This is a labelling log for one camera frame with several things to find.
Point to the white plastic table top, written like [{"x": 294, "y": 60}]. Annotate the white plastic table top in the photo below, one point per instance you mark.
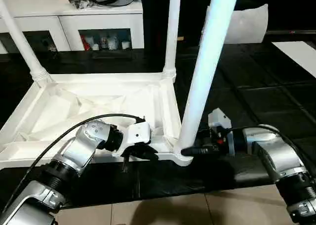
[{"x": 89, "y": 106}]

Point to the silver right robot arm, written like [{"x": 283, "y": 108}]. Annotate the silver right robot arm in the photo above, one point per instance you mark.
[{"x": 276, "y": 160}]

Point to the black work mat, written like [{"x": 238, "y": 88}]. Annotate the black work mat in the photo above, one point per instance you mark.
[{"x": 261, "y": 101}]

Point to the small yellow label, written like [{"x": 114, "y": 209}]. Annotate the small yellow label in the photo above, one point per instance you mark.
[{"x": 179, "y": 38}]

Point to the white flat board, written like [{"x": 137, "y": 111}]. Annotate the white flat board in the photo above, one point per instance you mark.
[{"x": 298, "y": 54}]

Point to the white glass-door cabinet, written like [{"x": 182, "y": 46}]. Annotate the white glass-door cabinet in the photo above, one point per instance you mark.
[{"x": 69, "y": 24}]

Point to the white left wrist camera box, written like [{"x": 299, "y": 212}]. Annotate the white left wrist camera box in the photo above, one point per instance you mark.
[{"x": 136, "y": 136}]

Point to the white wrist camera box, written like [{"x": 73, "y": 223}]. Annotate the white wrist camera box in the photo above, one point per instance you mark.
[
  {"x": 219, "y": 121},
  {"x": 136, "y": 136}
]

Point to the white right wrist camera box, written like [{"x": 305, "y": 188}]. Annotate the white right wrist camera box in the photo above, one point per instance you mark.
[{"x": 219, "y": 121}]

